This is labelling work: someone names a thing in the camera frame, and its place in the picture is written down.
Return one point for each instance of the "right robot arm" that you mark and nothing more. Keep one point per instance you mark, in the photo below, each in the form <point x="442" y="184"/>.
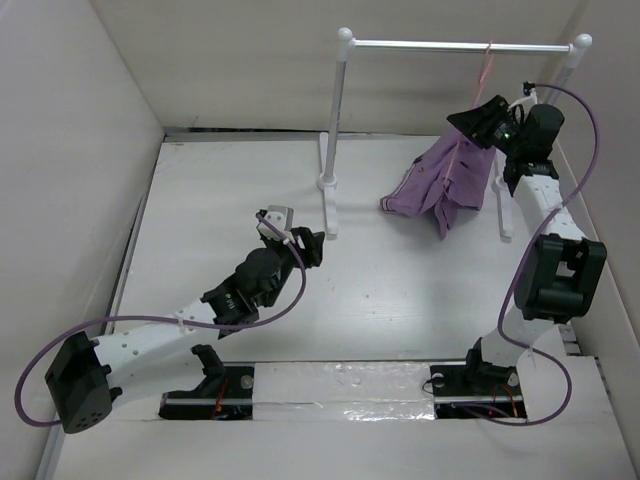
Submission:
<point x="560" y="269"/>

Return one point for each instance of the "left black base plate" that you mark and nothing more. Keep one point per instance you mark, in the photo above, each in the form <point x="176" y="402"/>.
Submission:
<point x="230" y="400"/>

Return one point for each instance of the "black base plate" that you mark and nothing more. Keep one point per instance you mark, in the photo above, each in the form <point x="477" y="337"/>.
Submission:
<point x="455" y="397"/>
<point x="230" y="400"/>

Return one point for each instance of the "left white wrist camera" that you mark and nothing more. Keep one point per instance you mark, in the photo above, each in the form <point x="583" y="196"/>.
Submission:
<point x="275" y="222"/>

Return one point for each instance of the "aluminium frame rail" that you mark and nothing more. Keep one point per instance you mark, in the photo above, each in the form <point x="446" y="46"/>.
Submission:
<point x="56" y="436"/>

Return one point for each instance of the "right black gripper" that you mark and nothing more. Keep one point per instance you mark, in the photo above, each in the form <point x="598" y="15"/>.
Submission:
<point x="477" y="120"/>

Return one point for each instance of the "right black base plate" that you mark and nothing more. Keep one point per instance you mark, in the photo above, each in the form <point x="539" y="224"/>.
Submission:
<point x="455" y="397"/>

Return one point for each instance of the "purple trousers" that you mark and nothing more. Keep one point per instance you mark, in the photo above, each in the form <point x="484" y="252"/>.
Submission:
<point x="422" y="191"/>

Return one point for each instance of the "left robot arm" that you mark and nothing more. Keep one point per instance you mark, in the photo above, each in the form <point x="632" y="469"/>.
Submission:
<point x="90" y="377"/>

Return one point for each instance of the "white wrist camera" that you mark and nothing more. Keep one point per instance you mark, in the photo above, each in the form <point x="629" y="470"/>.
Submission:
<point x="275" y="222"/>
<point x="519" y="108"/>

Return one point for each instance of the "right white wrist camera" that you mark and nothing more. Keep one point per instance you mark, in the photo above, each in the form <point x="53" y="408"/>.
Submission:
<point x="519" y="108"/>

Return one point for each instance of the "pink wire hanger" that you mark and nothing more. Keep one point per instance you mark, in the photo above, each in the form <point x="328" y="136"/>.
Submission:
<point x="484" y="72"/>

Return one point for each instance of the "white clothes rack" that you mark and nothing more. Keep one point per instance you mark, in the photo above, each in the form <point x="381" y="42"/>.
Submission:
<point x="327" y="183"/>

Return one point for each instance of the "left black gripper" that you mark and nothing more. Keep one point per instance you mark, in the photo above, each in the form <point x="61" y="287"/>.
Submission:
<point x="310" y="242"/>

